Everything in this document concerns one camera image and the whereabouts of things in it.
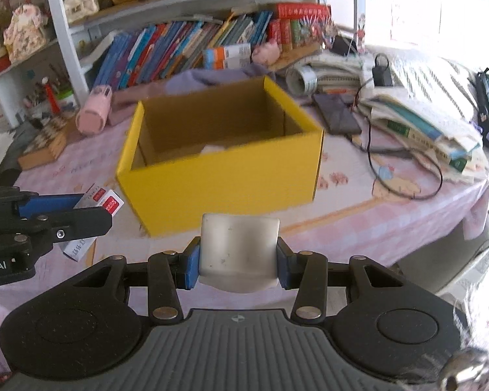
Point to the row of colourful books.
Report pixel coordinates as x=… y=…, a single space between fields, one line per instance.
x=167 y=49

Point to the white quilted handbag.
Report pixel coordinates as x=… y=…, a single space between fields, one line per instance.
x=79 y=6

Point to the white green tape roll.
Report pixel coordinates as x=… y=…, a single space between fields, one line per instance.
x=303 y=79

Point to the pile of books and newspapers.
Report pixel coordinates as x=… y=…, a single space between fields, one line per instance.
x=411 y=118

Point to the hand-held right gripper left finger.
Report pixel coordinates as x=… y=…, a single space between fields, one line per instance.
x=191 y=264

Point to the red glue bottle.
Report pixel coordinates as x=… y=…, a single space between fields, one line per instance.
x=51 y=97

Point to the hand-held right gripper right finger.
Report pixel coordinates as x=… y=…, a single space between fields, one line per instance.
x=282 y=266

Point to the purple pink cloth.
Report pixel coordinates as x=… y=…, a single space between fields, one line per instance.
x=187 y=81

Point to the pink floral decoration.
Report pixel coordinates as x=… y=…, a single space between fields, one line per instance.
x=24 y=32

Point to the thick red book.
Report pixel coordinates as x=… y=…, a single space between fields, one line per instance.
x=301 y=10

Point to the red white packet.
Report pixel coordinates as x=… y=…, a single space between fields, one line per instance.
x=112 y=203

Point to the colourful paper crane bunch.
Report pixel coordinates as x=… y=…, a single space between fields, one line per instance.
x=324 y=30

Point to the white bookshelf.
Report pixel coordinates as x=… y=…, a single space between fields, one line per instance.
x=61 y=40

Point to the orange white carton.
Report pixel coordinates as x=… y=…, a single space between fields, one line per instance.
x=228 y=51
x=230 y=63

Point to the black smartphone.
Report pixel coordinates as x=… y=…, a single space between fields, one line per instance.
x=336 y=114

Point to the pink thermos bottle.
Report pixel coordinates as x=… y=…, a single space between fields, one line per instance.
x=91 y=116

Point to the wooden chessboard box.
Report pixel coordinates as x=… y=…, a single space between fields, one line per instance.
x=45 y=146

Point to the yellow cardboard box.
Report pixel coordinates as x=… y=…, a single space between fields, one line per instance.
x=228 y=187

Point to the pink pig toy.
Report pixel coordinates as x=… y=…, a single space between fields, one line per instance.
x=265 y=53

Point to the white green jar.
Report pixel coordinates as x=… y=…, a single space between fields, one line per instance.
x=68 y=99

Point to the brown paper pad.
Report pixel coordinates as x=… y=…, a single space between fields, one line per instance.
x=293 y=57

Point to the dark grey cloth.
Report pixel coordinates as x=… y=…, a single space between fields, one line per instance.
x=10 y=163

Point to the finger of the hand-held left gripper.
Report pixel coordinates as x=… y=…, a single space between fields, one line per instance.
x=49 y=204
x=77 y=224

